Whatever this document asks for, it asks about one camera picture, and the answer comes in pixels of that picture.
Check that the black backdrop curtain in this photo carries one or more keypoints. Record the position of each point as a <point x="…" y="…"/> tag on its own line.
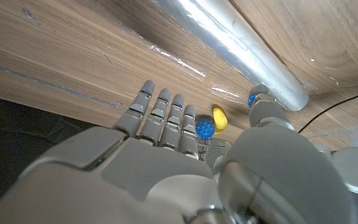
<point x="11" y="140"/>

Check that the cling film roll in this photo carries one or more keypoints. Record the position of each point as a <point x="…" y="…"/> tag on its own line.
<point x="228" y="40"/>

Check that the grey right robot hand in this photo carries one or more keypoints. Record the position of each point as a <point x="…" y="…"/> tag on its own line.
<point x="135" y="180"/>

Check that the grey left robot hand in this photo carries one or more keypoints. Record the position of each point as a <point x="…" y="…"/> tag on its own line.
<point x="213" y="152"/>

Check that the yellow toy banana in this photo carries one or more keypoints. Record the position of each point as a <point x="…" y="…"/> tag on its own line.
<point x="221" y="119"/>

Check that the blue spiky ball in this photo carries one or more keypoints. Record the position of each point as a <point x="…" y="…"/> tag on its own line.
<point x="204" y="128"/>

